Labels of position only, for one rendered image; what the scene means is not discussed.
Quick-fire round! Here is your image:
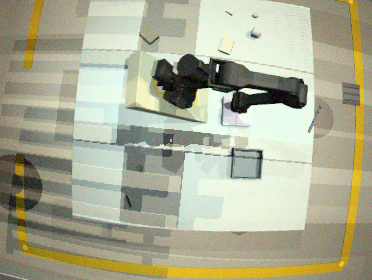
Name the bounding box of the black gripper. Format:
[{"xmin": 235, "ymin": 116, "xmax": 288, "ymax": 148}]
[{"xmin": 154, "ymin": 59, "xmax": 198, "ymax": 102}]

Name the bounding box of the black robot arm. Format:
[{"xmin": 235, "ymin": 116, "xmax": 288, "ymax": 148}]
[{"xmin": 168, "ymin": 54, "xmax": 308, "ymax": 115}]

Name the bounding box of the cream flat rectangular block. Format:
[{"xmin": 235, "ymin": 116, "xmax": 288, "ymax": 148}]
[
  {"xmin": 139, "ymin": 26, "xmax": 159, "ymax": 44},
  {"xmin": 218, "ymin": 35, "xmax": 234, "ymax": 55}
]

